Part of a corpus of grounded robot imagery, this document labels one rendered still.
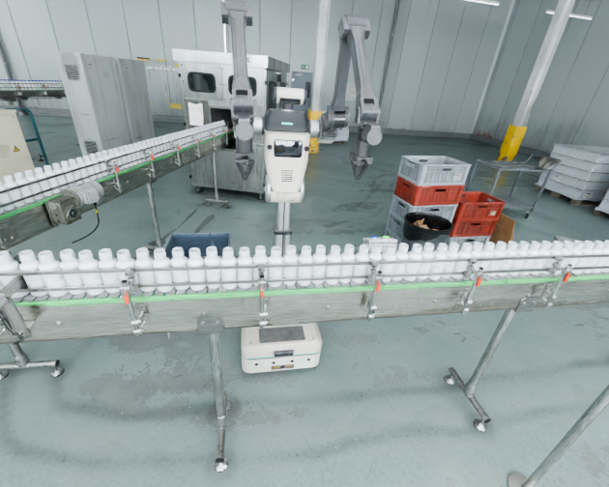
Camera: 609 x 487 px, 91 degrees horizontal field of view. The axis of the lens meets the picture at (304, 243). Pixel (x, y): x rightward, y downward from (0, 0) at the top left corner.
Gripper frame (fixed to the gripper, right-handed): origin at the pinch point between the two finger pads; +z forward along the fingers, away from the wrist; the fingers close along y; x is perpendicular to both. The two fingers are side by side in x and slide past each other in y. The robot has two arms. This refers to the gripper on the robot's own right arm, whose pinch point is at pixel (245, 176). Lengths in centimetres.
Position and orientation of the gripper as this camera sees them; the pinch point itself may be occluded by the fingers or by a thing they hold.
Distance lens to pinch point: 117.8
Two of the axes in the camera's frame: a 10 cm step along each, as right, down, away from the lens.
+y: 1.9, 4.7, -8.6
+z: -0.7, 8.8, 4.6
